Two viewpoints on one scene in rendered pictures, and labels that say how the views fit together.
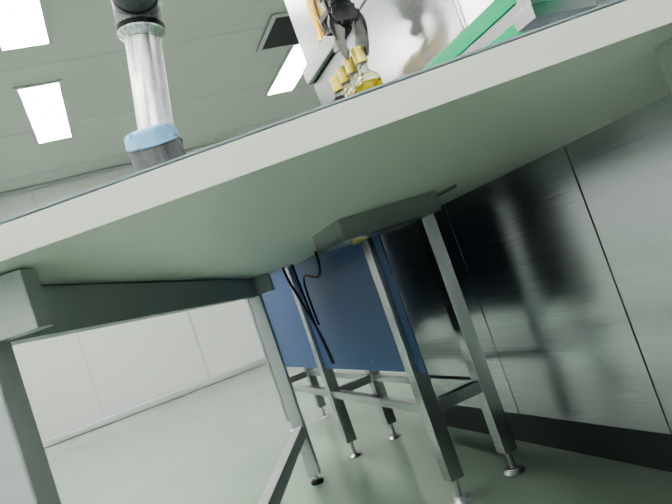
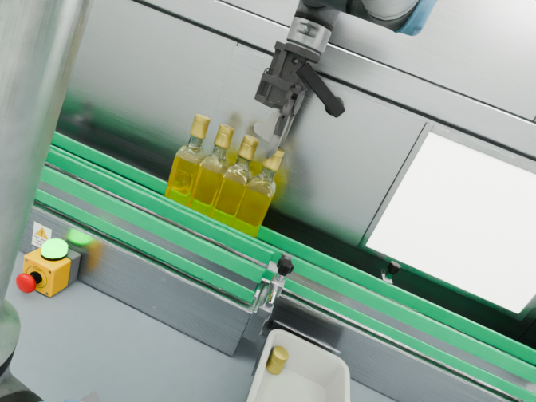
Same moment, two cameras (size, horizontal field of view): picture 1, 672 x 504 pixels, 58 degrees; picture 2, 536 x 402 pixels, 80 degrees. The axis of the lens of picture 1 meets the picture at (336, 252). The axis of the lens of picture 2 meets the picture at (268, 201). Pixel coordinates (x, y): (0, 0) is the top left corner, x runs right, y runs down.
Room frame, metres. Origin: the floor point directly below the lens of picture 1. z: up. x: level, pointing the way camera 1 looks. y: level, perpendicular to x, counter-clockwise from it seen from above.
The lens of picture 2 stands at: (1.24, 0.36, 1.30)
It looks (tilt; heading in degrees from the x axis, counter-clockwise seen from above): 21 degrees down; 297
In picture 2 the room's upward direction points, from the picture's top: 22 degrees clockwise
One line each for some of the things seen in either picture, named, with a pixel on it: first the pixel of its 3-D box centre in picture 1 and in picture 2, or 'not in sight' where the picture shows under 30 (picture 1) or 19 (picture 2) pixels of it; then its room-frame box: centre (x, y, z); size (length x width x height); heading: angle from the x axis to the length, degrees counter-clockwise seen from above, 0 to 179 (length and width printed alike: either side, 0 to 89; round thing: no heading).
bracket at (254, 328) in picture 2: not in sight; (261, 313); (1.42, -0.16, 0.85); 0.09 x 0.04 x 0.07; 111
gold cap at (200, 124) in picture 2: (337, 84); (200, 126); (1.72, -0.16, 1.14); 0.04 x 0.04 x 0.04
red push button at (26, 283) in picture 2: not in sight; (30, 280); (1.77, 0.11, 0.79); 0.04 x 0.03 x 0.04; 21
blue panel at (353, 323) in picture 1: (327, 305); not in sight; (2.25, 0.09, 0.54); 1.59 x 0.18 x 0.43; 21
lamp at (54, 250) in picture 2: not in sight; (54, 248); (1.79, 0.07, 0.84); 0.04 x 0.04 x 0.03
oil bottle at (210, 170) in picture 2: not in sight; (204, 198); (1.67, -0.18, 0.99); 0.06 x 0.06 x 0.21; 22
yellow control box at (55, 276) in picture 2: not in sight; (50, 269); (1.78, 0.07, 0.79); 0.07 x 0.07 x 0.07; 21
